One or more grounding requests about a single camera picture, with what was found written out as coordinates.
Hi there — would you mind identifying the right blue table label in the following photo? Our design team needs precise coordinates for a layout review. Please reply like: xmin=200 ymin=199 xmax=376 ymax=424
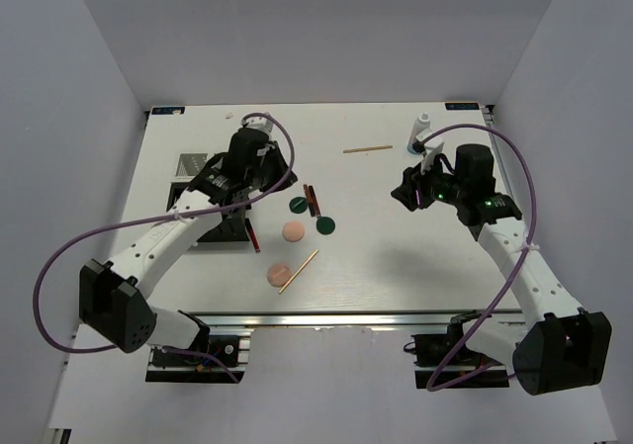
xmin=444 ymin=102 xmax=480 ymax=111

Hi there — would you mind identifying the green round compact left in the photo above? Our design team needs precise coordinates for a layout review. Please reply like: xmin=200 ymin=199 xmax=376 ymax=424
xmin=289 ymin=197 xmax=309 ymax=215

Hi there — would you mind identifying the black mesh organizer box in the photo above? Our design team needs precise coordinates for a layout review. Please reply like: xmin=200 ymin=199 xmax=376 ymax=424
xmin=167 ymin=182 xmax=250 ymax=250

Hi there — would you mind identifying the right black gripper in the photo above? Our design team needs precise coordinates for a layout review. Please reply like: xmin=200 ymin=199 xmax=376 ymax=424
xmin=390 ymin=151 xmax=466 ymax=212

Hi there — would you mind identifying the brown black makeup pencil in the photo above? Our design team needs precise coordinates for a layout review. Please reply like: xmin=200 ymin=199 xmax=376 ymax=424
xmin=308 ymin=185 xmax=321 ymax=219

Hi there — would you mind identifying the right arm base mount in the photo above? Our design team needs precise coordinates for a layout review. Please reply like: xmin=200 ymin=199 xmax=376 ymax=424
xmin=403 ymin=311 xmax=511 ymax=390

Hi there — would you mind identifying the blue table label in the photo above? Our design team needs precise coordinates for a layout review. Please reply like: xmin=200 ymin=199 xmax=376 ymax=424
xmin=444 ymin=102 xmax=480 ymax=111
xmin=150 ymin=107 xmax=185 ymax=116

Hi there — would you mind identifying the white mesh organizer box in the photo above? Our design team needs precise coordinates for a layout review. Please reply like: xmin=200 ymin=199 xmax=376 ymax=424
xmin=174 ymin=153 xmax=210 ymax=181

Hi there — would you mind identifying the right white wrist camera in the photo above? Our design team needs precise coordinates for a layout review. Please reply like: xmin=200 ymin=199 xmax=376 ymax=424
xmin=411 ymin=129 xmax=444 ymax=174

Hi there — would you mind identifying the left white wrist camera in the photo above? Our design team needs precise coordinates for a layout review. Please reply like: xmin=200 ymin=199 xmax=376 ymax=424
xmin=241 ymin=116 xmax=274 ymax=137

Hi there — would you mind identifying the green round compact right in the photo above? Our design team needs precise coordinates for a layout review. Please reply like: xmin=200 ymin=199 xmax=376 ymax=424
xmin=316 ymin=216 xmax=336 ymax=235

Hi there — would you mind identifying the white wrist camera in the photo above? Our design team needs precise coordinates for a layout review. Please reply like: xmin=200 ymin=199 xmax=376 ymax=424
xmin=241 ymin=116 xmax=274 ymax=137
xmin=411 ymin=129 xmax=444 ymax=174

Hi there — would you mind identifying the left blue table label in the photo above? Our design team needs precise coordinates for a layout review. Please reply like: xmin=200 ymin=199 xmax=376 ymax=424
xmin=150 ymin=107 xmax=185 ymax=116

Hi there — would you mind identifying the pink round puff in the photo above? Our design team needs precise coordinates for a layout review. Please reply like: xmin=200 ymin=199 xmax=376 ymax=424
xmin=267 ymin=263 xmax=292 ymax=288
xmin=282 ymin=222 xmax=306 ymax=242

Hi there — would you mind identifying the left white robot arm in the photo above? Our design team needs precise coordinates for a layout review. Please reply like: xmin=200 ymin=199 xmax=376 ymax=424
xmin=79 ymin=126 xmax=297 ymax=364

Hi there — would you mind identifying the wooden stick near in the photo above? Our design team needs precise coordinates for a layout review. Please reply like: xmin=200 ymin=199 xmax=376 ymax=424
xmin=278 ymin=249 xmax=319 ymax=295

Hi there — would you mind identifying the dark red makeup pencil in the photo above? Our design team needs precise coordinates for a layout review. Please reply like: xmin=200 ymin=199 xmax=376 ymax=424
xmin=244 ymin=218 xmax=261 ymax=254

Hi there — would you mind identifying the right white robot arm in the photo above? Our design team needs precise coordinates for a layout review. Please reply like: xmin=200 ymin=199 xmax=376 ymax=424
xmin=391 ymin=144 xmax=612 ymax=396

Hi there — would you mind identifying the white pink blue bottle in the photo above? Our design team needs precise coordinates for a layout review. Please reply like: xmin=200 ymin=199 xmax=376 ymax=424
xmin=407 ymin=112 xmax=431 ymax=155

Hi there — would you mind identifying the pink round puff lower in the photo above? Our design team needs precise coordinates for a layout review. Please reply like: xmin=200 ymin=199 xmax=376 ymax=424
xmin=267 ymin=263 xmax=292 ymax=288

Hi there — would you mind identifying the red black makeup pencil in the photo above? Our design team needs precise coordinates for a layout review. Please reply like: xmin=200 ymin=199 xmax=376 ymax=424
xmin=303 ymin=184 xmax=316 ymax=218

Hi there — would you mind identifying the wooden stick far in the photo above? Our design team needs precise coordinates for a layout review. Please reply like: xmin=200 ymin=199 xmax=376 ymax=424
xmin=342 ymin=144 xmax=393 ymax=154

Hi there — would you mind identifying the pink round puff upper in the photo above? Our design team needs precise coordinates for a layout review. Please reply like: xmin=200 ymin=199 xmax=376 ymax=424
xmin=282 ymin=222 xmax=306 ymax=242

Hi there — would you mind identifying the green round compact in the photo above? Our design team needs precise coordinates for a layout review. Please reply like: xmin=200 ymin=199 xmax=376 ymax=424
xmin=289 ymin=197 xmax=309 ymax=215
xmin=316 ymin=216 xmax=336 ymax=235

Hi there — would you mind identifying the wooden stick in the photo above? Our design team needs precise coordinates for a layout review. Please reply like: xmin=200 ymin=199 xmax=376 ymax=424
xmin=342 ymin=144 xmax=393 ymax=154
xmin=278 ymin=249 xmax=319 ymax=295

